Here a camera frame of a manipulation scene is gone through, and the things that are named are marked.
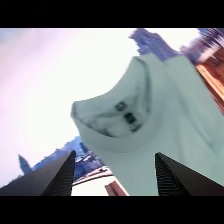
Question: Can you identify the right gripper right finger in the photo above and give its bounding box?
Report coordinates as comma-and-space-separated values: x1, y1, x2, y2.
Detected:
154, 152, 224, 197

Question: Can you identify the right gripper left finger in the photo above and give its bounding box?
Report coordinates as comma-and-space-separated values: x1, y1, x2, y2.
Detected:
0, 149, 77, 197

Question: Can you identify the grey-green polo shirt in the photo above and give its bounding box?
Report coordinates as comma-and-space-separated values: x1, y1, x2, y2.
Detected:
70, 53, 224, 197

